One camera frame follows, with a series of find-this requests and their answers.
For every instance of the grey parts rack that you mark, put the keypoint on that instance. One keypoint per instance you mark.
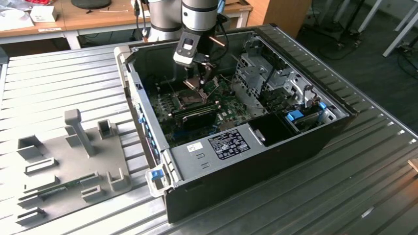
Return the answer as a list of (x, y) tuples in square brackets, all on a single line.
[(66, 159)]

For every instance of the blue plastic drive latch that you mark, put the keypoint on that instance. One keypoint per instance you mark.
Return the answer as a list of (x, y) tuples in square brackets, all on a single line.
[(322, 105)]

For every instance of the white table frame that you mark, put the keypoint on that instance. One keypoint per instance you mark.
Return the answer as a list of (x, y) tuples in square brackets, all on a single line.
[(401, 36), (369, 16)]

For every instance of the hard disk in blue carrier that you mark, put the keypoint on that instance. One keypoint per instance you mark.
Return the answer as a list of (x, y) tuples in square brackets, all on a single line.
[(296, 116)]

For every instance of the black wheeled stand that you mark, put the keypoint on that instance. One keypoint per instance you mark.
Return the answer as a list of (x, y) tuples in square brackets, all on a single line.
[(350, 24)]

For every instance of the white cardboard box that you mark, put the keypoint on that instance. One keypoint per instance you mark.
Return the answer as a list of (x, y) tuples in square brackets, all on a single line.
[(45, 14)]

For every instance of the white plastic bag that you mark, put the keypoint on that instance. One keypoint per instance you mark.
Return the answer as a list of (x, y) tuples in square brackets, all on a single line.
[(13, 19)]

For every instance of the green motherboard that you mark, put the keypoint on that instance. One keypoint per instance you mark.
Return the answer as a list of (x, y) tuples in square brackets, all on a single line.
[(229, 107)]

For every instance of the CPU socket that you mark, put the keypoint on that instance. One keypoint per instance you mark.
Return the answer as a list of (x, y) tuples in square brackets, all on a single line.
[(189, 98)]

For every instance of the silver CPU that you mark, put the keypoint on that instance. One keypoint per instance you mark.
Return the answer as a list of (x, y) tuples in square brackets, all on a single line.
[(193, 84)]

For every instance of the black round pad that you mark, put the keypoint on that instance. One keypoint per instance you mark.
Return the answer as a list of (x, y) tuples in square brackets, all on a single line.
[(91, 3)]

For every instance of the metal locking lever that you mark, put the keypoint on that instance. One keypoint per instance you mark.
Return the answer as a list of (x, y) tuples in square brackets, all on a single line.
[(213, 90), (170, 84)]

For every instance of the green RAM stick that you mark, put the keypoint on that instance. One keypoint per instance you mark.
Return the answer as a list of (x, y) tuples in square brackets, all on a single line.
[(195, 110), (55, 189)]

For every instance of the black graphics card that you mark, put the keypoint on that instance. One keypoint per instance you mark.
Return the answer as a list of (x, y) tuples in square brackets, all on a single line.
[(200, 121)]

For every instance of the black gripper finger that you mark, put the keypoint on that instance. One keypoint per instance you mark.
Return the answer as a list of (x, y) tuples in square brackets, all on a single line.
[(191, 73), (206, 72)]

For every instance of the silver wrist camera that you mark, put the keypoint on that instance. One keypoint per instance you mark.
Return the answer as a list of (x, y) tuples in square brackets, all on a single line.
[(183, 58)]

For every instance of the grey power supply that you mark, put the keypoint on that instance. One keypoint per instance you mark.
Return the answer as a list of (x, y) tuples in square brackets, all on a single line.
[(195, 161)]

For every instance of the black grey PC case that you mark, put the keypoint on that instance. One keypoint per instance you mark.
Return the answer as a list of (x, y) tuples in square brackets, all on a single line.
[(229, 195)]

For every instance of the wooden desk white frame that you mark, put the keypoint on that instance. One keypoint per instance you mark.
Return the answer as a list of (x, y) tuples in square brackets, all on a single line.
[(49, 25), (107, 17)]

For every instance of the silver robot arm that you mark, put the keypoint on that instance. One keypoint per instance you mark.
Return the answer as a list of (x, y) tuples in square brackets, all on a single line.
[(200, 17)]

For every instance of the brown wooden board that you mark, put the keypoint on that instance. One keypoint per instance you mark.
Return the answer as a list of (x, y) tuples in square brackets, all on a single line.
[(415, 164)]

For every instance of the red packet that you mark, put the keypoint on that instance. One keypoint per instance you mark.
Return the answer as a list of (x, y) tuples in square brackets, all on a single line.
[(39, 2)]

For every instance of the wooden cabinet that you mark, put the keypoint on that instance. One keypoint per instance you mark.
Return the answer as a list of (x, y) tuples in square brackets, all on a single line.
[(284, 14)]

